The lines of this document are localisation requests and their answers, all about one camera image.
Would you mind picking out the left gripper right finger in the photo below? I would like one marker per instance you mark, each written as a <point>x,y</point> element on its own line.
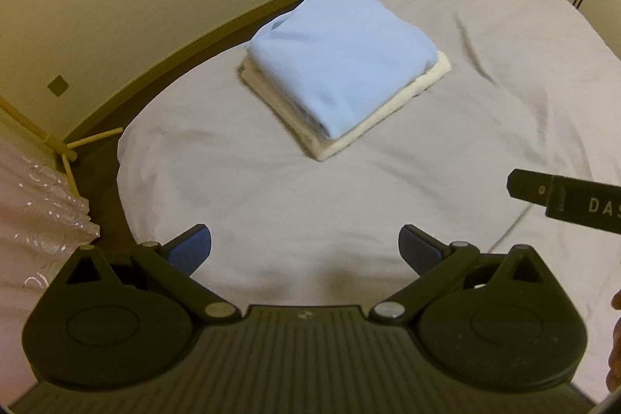
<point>438,265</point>

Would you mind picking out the pink curtain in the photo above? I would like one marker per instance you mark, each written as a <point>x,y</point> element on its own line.
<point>42,223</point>

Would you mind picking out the grey duvet cover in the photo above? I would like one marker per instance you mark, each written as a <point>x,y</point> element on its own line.
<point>532,86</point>

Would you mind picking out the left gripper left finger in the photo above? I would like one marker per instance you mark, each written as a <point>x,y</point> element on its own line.
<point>171,267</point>

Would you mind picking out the light blue sweatshirt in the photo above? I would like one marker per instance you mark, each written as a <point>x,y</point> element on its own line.
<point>321,31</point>

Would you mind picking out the wall switch plate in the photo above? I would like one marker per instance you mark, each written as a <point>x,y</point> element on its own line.
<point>58,86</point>

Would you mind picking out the wooden clothes rack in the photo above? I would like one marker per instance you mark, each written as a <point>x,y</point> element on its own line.
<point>66,151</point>

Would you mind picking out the person's right hand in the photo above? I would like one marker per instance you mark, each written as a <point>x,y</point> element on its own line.
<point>613,378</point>

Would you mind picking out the folded white towel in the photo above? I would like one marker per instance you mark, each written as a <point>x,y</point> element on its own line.
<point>329,106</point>

